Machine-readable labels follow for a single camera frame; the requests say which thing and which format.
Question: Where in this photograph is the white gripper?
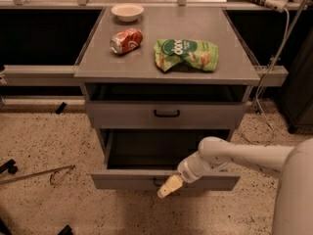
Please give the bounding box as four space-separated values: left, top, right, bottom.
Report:
157 152 211 198

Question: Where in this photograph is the grey drawer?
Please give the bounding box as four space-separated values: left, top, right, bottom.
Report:
84 83 246 129
89 128 242 192

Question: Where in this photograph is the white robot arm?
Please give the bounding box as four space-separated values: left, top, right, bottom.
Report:
157 137 313 235

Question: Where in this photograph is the grey top drawer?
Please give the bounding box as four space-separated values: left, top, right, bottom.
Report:
84 83 246 129

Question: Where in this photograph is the grey drawer cabinet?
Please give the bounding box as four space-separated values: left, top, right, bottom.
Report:
75 6 259 190

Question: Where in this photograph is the metal rod on floor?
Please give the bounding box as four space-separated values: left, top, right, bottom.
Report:
0 164 75 186

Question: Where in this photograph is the black foot bottom edge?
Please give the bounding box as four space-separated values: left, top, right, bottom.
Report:
58 225 72 235

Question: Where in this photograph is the green chip bag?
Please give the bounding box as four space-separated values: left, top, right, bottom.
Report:
154 39 219 71

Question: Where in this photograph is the small black block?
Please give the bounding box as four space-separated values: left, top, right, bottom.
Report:
55 102 67 115

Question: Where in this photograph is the crushed orange soda can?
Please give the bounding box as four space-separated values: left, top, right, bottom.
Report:
110 27 143 55

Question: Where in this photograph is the black caster foot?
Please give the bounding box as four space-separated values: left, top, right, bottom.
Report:
0 159 18 174

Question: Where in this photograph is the white ceramic bowl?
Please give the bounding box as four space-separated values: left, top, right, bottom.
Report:
111 4 144 23

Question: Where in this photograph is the white cable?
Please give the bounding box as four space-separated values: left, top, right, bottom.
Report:
239 7 291 147

